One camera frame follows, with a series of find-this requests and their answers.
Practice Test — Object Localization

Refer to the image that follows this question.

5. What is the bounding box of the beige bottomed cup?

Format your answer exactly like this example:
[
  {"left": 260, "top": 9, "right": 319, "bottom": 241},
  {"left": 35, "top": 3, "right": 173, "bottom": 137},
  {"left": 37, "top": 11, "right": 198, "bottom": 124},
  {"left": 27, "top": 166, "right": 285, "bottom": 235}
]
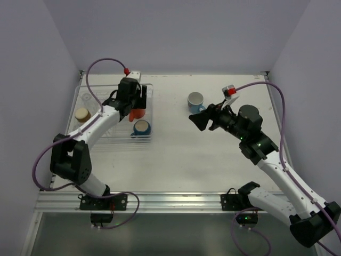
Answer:
[{"left": 74, "top": 108, "right": 91, "bottom": 123}]

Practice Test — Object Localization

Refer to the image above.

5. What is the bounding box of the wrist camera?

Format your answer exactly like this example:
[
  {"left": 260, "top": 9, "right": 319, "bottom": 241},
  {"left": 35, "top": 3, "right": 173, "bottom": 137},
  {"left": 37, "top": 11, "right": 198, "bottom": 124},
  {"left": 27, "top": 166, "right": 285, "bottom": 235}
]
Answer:
[
  {"left": 222, "top": 85, "right": 239, "bottom": 105},
  {"left": 127, "top": 70, "right": 141, "bottom": 82}
]

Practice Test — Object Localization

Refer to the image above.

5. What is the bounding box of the light blue floral mug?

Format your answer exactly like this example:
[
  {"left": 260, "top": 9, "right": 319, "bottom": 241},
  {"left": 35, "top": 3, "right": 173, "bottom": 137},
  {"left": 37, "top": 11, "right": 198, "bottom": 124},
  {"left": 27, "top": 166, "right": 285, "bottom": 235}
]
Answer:
[{"left": 187, "top": 92, "right": 206, "bottom": 114}]

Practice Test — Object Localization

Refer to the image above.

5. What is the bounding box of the white wire dish rack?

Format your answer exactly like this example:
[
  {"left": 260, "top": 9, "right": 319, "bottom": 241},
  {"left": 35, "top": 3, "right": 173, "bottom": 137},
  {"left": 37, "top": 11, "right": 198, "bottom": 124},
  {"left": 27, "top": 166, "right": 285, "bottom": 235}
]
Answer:
[{"left": 67, "top": 84, "right": 153, "bottom": 147}]

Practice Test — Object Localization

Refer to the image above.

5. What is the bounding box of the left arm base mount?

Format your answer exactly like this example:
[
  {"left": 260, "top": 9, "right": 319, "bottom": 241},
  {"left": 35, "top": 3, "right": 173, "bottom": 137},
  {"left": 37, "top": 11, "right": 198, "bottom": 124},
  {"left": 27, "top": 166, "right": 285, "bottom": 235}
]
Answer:
[{"left": 78, "top": 194, "right": 128, "bottom": 228}]

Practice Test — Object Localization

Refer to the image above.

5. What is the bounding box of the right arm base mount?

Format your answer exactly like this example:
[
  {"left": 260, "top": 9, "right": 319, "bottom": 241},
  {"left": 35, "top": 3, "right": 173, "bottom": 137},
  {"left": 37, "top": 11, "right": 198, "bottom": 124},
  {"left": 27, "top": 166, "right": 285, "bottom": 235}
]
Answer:
[{"left": 220, "top": 181, "right": 260, "bottom": 227}]

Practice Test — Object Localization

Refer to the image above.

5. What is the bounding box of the dark blue squat mug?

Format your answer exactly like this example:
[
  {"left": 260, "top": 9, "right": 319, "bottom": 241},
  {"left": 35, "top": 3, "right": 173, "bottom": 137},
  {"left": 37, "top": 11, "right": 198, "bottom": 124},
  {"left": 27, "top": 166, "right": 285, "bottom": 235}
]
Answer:
[{"left": 131, "top": 120, "right": 152, "bottom": 137}]

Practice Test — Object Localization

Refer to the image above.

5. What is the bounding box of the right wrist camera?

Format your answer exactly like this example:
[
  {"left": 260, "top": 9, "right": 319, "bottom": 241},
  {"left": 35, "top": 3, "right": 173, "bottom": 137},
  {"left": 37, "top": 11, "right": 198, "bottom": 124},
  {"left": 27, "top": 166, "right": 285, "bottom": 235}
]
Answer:
[{"left": 222, "top": 85, "right": 239, "bottom": 105}]

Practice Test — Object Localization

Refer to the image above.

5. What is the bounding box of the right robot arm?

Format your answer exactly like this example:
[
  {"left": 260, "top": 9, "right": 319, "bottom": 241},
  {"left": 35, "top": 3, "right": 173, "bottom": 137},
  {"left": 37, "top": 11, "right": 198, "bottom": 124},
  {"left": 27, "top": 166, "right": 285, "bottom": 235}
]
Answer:
[{"left": 189, "top": 104, "right": 340, "bottom": 248}]

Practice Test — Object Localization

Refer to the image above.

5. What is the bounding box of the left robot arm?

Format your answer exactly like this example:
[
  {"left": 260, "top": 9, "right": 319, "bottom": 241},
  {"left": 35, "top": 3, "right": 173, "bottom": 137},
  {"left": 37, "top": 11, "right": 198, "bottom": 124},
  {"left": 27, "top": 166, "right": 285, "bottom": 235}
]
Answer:
[{"left": 50, "top": 72, "right": 147, "bottom": 198}]

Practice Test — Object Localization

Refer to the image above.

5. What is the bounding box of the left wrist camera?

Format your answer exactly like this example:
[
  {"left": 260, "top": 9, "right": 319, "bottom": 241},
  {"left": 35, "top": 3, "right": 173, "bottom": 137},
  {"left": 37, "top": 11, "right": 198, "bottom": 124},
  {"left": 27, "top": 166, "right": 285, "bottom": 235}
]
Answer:
[{"left": 127, "top": 70, "right": 141, "bottom": 82}]

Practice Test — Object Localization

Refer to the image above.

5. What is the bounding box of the orange mug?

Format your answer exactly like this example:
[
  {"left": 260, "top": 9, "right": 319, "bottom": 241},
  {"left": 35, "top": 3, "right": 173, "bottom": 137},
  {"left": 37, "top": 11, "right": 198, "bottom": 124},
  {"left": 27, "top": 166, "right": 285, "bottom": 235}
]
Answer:
[{"left": 128, "top": 108, "right": 145, "bottom": 122}]

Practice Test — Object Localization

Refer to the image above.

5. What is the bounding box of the aluminium mounting rail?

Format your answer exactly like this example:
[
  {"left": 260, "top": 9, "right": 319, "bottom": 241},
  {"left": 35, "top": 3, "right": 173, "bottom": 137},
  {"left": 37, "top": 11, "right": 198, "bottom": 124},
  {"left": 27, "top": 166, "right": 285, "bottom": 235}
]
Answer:
[{"left": 34, "top": 191, "right": 224, "bottom": 214}]

